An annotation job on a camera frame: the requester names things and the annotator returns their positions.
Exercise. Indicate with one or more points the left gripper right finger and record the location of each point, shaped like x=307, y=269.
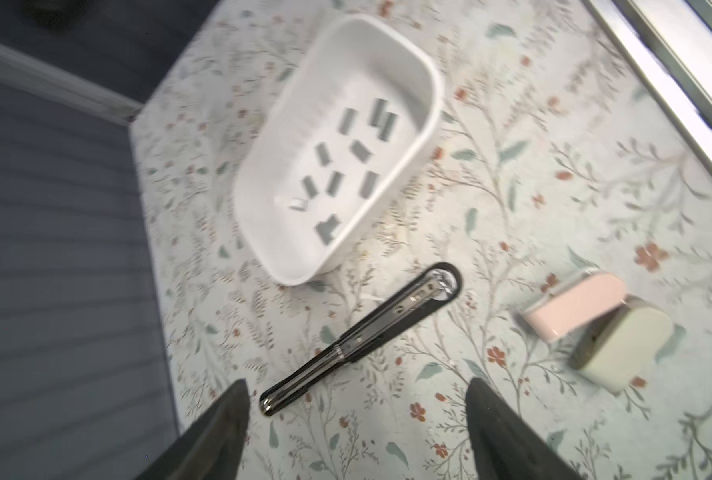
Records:
x=504, y=446

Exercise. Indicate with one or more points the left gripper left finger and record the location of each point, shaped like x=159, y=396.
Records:
x=211, y=448

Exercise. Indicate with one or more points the white plastic tray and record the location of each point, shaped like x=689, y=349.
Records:
x=358, y=118

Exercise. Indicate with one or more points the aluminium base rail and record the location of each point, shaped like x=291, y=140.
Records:
x=669, y=46

